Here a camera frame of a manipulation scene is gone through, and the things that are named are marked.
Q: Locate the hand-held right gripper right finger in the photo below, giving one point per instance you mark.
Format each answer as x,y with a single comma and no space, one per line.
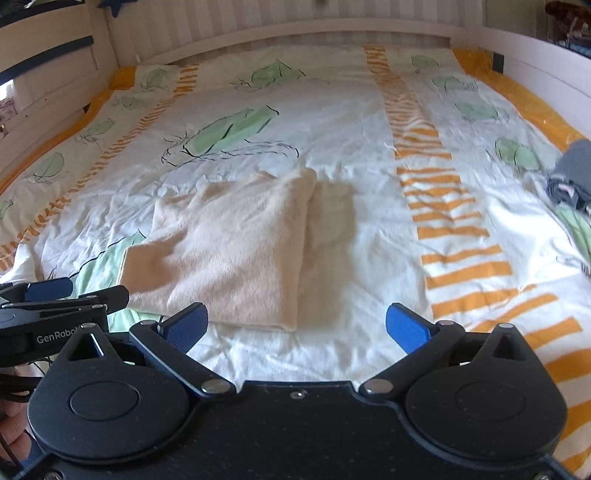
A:
408,328

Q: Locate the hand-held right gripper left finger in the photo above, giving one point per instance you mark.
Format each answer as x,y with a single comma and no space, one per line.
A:
187,326

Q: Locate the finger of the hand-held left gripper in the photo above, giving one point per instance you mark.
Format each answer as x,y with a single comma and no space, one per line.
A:
48,289
111,297

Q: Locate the beige knit sweater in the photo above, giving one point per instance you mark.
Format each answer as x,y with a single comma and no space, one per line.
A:
231,249

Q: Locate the pile of grey clothes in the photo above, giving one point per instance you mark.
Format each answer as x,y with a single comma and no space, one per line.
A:
572,173

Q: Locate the person's left hand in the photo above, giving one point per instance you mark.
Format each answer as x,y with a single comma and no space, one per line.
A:
13,431

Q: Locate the white leaf-print duvet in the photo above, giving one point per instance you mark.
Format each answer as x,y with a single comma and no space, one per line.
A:
351,152

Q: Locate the orange bed sheet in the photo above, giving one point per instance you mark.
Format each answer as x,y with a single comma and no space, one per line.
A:
535,94

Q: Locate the dark blue star decoration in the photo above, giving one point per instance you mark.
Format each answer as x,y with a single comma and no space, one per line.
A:
113,4

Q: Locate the white rack with blue rail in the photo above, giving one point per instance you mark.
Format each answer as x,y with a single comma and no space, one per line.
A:
41,78

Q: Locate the small dark bed bracket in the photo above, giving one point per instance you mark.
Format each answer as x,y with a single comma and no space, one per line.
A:
497,62

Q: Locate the blue-framed wall shelf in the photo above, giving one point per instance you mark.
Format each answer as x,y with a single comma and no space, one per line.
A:
570,21

